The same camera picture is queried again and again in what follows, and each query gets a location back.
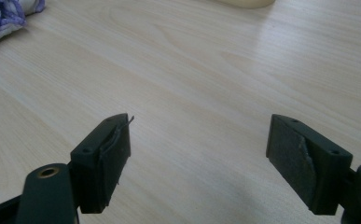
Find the white plastic rack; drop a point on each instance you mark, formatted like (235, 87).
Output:
(246, 3)

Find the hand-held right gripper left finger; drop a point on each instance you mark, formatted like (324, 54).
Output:
(91, 174)

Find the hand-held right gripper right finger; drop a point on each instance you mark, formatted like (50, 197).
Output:
(296, 161)

